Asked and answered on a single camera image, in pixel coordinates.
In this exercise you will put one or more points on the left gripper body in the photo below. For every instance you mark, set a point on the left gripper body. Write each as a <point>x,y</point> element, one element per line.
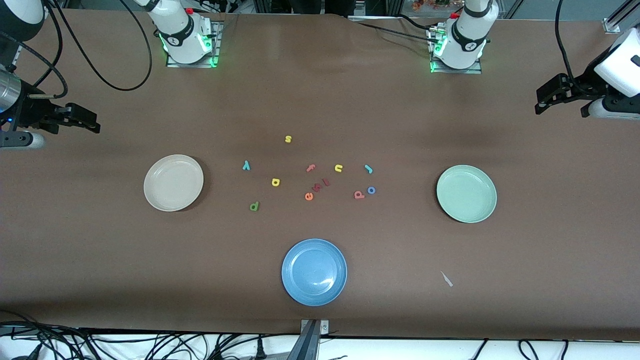
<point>588,86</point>

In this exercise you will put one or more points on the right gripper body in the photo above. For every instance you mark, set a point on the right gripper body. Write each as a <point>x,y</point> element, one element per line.
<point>31,111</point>

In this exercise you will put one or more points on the green foam letter p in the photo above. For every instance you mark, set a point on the green foam letter p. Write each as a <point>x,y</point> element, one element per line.
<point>257,205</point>

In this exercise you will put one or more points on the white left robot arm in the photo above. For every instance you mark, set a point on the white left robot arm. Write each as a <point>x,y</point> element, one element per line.
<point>467,40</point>

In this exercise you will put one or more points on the beige brown plate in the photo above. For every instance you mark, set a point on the beige brown plate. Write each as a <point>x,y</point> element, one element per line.
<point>173,183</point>

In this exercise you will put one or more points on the light green plate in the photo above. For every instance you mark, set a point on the light green plate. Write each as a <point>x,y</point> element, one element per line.
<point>466,194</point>

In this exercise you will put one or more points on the orange artificial plant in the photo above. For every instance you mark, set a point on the orange artificial plant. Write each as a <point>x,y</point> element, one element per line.
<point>430,4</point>

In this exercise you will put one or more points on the white paper scrap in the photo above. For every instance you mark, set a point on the white paper scrap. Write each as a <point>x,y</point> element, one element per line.
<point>446,279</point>

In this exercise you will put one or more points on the blue plate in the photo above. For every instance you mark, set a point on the blue plate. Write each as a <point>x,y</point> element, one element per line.
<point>314,272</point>

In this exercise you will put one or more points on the black power plug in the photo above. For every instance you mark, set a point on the black power plug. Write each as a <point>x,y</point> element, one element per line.
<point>260,350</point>

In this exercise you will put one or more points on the aluminium frame profile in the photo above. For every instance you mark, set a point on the aluminium frame profile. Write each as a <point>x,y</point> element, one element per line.
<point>612,25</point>

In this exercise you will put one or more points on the black aluminium frame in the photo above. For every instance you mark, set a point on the black aluminium frame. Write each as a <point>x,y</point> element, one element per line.
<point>392,6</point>

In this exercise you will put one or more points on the grey metal post bracket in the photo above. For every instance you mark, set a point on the grey metal post bracket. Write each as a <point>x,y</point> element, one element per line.
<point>324,327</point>

